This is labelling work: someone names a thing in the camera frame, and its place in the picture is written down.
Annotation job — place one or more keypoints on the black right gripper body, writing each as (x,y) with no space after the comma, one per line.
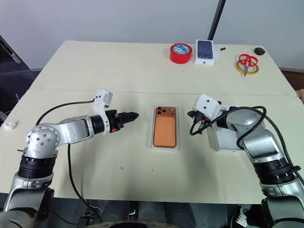
(206,122)

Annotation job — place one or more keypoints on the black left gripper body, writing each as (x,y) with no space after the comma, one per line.
(114,122)

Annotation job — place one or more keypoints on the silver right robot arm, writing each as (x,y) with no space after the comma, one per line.
(259,135)

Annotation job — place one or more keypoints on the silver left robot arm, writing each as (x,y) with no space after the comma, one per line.
(71,129)

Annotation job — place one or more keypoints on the white phone box lid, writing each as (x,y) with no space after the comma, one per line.
(224,140)

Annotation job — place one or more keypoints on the orange phone in box tray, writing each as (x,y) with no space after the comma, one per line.
(164,148)

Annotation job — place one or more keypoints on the white box with blue phone print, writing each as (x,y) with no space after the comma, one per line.
(205,53)

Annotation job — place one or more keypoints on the orange smartphone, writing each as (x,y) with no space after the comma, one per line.
(165,129)

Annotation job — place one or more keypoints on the red tape roll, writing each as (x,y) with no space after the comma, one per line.
(180,53)

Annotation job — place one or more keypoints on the yellow tape roll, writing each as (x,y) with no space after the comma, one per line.
(254,69)

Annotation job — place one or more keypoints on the dark brown round object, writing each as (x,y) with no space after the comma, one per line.
(259,51)

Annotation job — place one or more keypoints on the black slanted pole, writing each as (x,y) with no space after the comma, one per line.
(215,19)

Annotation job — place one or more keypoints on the crumpled white tissue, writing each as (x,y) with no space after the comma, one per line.
(10,126)

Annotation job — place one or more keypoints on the black rod with white tip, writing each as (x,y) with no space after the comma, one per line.
(9,51)

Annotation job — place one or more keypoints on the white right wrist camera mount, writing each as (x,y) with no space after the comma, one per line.
(206,105)

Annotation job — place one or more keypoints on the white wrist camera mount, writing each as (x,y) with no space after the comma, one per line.
(102,97)
(206,105)

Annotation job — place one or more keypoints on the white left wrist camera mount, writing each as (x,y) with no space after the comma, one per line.
(102,97)

